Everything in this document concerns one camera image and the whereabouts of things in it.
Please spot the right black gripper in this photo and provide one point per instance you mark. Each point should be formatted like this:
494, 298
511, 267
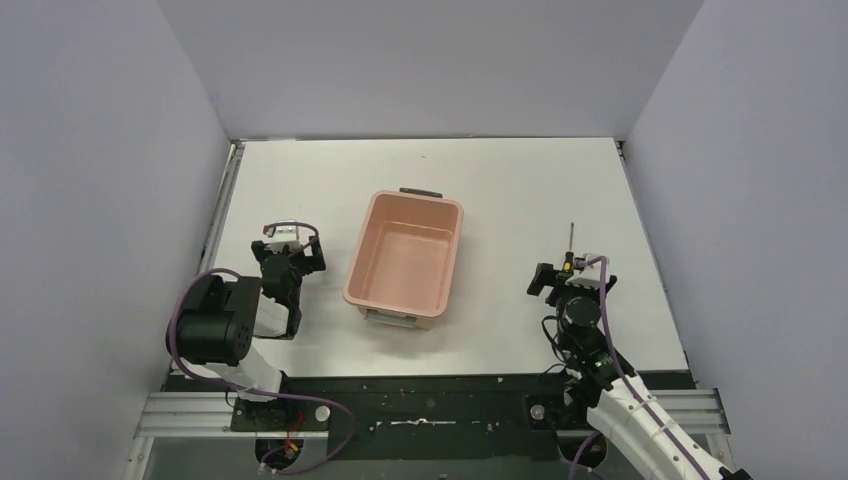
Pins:
546, 275

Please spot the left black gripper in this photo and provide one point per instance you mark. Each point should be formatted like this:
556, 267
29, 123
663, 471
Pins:
287, 255

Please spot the black yellow screwdriver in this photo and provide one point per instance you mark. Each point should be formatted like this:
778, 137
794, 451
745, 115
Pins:
568, 263

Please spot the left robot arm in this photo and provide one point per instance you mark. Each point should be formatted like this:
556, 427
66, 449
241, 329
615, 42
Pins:
221, 314

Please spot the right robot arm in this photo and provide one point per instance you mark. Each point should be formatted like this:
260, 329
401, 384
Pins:
617, 403

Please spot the pink plastic bin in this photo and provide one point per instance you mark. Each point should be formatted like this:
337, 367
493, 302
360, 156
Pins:
403, 263

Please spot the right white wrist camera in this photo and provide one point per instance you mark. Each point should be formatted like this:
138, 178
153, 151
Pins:
587, 272

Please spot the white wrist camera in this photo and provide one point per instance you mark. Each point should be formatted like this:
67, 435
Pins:
281, 236
587, 272

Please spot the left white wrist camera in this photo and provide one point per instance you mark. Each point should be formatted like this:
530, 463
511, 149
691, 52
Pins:
281, 236

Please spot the aluminium frame rail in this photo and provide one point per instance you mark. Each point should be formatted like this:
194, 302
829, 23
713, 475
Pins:
206, 415

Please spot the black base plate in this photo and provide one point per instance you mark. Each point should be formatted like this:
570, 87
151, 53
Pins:
539, 425

